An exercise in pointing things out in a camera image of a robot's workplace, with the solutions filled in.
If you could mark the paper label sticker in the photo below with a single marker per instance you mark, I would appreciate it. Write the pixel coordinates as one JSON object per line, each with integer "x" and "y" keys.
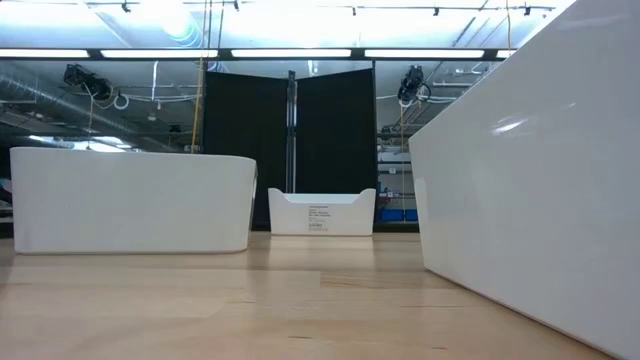
{"x": 318, "y": 219}

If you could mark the small white bin with label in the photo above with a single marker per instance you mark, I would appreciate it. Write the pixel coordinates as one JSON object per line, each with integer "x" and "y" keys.
{"x": 345, "y": 215}

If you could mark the black curtain panel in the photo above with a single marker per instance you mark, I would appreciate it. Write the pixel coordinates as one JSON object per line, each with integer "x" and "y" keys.
{"x": 245, "y": 140}
{"x": 335, "y": 135}

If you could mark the metal curtain stand pole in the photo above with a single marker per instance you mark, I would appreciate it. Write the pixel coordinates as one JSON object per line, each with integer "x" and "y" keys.
{"x": 291, "y": 135}

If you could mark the background metal shelf rack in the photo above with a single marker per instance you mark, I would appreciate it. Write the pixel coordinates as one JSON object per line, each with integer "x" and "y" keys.
{"x": 395, "y": 165}

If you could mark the blue storage box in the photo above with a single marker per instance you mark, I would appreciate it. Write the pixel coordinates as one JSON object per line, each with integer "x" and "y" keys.
{"x": 397, "y": 215}

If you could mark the white light strip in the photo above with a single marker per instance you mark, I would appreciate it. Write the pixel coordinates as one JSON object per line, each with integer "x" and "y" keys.
{"x": 44, "y": 53}
{"x": 160, "y": 53}
{"x": 424, "y": 53}
{"x": 505, "y": 53}
{"x": 291, "y": 52}

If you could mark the long white plastic bin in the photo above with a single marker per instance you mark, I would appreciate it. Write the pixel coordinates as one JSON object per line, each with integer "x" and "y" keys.
{"x": 130, "y": 200}

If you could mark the large glossy white bin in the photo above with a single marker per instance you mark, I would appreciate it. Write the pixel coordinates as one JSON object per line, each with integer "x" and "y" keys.
{"x": 540, "y": 190}

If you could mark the silver ventilation duct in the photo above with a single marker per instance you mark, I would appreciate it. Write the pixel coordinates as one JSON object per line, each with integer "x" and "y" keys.
{"x": 45, "y": 100}

